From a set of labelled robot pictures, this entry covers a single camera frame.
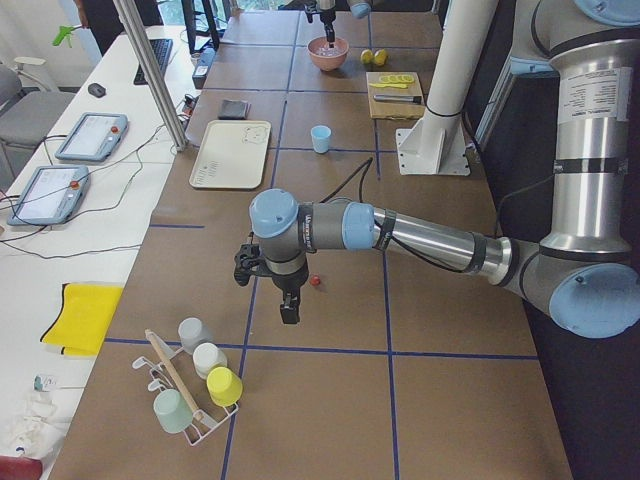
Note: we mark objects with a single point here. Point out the pink bowl of ice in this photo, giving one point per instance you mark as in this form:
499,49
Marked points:
328,56

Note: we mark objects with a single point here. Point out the mint green cup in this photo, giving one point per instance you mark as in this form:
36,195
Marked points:
172,411

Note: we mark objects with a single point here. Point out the teach pendant far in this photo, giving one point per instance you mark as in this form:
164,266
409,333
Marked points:
94,137

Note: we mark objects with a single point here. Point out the grey cup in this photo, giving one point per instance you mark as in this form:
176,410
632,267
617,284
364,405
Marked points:
193,332

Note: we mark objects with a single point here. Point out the yellow cup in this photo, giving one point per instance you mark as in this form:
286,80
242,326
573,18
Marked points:
224,386

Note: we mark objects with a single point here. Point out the teach pendant near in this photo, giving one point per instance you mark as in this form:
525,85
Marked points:
52,194

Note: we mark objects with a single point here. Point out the white wire cup rack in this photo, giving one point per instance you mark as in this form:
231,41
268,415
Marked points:
158,379

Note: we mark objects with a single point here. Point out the wooden rack handle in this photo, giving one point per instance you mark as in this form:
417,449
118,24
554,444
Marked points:
153,339

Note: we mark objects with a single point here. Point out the black computer mouse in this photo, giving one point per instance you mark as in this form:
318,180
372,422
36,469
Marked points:
96,90

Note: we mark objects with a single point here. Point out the white cup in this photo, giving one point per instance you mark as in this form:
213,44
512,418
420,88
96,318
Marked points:
206,357

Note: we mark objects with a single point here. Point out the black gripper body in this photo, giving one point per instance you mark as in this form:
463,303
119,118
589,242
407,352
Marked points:
289,281
327,15

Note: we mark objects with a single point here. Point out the yellow plastic knife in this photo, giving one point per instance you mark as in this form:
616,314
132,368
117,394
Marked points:
400,86

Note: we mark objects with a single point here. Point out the yellow lemon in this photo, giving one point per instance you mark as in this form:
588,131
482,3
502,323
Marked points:
366,57
380,57

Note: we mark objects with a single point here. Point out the yellow cloth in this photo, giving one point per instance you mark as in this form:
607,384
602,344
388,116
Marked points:
85,316

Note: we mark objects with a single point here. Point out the cream bear tray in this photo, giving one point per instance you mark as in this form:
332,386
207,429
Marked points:
231,155

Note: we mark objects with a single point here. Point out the light blue plastic cup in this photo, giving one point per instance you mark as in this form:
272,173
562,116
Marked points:
321,138

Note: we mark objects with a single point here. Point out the white pedestal column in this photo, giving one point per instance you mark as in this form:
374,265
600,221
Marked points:
435,145

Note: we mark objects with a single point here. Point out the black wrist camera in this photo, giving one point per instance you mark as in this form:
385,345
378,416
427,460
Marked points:
310,9
248,262

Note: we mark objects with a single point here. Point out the black silver muddler stick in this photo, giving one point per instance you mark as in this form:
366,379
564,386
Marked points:
399,99

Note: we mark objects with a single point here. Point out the teach pendant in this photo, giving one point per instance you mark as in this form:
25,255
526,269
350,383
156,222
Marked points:
94,137
52,194

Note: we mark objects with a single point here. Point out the grey folded cloth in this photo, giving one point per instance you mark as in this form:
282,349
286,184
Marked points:
233,110

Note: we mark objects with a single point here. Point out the aluminium frame post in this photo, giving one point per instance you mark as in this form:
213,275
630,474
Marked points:
133,26

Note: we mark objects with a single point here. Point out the wooden cutting board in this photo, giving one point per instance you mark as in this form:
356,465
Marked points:
380,110

